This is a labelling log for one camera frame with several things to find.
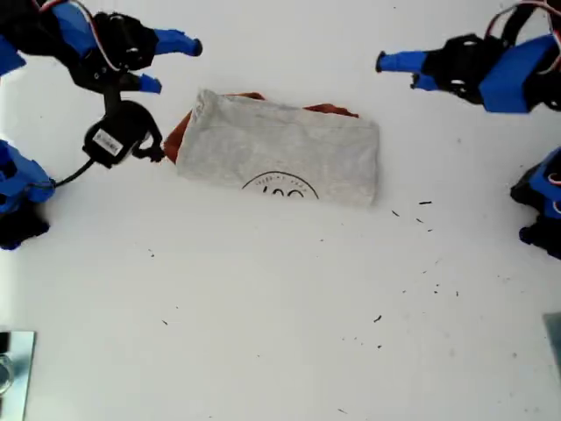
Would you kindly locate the camera black stalk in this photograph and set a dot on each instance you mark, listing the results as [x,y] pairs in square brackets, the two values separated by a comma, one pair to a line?
[521,22]
[113,98]

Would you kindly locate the black clamp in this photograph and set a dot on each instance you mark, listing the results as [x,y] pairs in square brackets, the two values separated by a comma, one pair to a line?
[3,343]

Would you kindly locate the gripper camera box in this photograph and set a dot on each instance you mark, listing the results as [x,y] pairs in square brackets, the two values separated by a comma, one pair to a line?
[116,136]

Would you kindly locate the grey t-shirt with rust sleeves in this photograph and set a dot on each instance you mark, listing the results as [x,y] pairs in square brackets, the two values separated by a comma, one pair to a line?
[285,153]

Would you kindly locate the shiny steel plate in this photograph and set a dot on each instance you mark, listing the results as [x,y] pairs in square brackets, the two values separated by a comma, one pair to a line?
[19,373]

